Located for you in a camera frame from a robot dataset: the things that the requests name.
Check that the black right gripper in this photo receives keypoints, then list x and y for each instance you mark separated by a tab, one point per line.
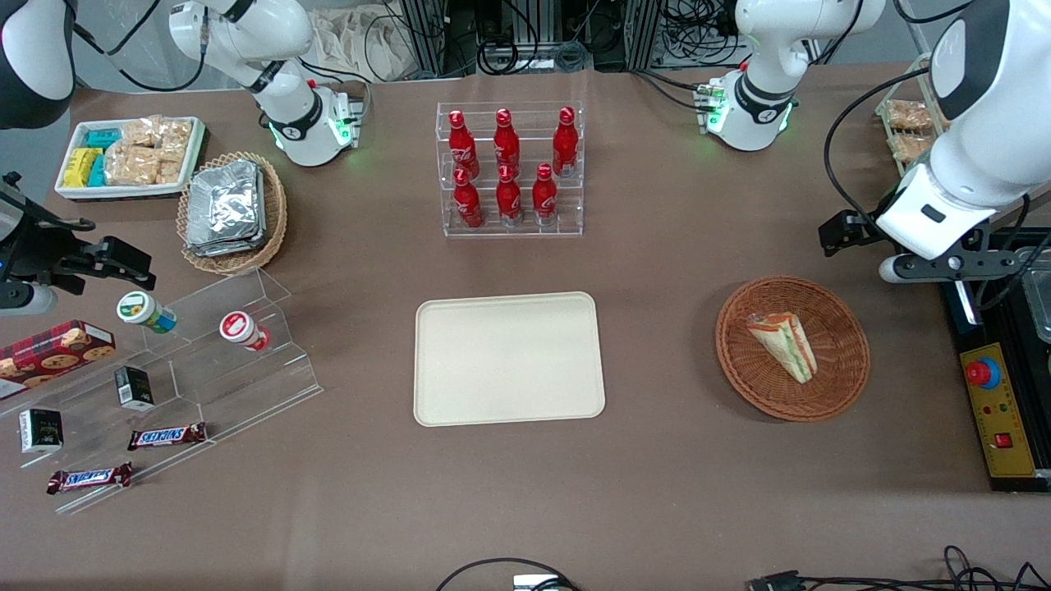
39	246

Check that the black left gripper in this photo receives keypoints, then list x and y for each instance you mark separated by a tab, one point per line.
859	228

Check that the triangle sandwich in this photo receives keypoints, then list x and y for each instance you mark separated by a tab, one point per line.
784	345

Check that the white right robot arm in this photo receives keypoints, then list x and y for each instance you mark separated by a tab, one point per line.
246	33

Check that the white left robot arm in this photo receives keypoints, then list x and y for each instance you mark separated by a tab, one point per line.
985	148

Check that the round brown wicker basket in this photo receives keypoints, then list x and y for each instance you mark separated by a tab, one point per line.
837	361

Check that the light oval wicker basket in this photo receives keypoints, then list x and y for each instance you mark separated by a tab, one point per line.
238	263

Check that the beige plastic tray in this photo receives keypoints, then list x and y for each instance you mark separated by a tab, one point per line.
493	361

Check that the green lid yogurt cup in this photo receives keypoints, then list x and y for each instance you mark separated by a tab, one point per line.
138	309

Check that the white plastic bin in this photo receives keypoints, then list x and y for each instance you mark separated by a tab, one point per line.
123	192

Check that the teal snack packet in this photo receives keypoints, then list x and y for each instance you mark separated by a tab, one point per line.
98	172
103	139

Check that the yellow snack packet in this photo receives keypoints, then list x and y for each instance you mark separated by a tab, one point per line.
80	167

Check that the clear rice cracker pack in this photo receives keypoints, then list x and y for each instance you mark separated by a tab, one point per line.
131	167
139	131
175	133
171	167

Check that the bagged brown snack pack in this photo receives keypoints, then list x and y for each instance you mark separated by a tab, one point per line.
907	115
911	148

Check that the red tartan cookie box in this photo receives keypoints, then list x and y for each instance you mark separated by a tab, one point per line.
49	353

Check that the small black carton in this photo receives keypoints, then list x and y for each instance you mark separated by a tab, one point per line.
133	387
41	431

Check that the silver foil packet stack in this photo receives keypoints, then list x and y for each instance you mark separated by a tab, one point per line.
222	205

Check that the clear acrylic stepped display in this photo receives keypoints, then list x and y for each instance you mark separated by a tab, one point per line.
205	361

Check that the red lid yogurt cup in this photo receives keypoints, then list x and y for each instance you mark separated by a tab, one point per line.
236	327

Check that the Snickers chocolate bar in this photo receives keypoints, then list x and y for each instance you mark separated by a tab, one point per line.
168	437
90	478

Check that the clear plastic container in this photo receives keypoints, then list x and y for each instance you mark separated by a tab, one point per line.
1041	304

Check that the yellow emergency stop box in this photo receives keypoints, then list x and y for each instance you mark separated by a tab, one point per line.
1006	410

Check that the red cola bottle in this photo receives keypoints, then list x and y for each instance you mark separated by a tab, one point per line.
544	199
565	144
507	141
468	205
509	201
460	144

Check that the cream cloth bag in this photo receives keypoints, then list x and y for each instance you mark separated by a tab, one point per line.
361	41

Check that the clear acrylic bottle rack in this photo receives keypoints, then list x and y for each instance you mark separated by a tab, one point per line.
534	115

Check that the white plug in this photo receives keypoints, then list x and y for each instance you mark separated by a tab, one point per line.
532	583

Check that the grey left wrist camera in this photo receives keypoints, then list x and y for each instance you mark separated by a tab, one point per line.
891	269

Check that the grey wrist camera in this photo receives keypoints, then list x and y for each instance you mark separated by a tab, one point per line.
25	300
891	269

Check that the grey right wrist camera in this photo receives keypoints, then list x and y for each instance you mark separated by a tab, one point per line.
25	300

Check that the aluminium profile frame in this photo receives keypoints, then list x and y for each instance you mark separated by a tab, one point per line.
427	33

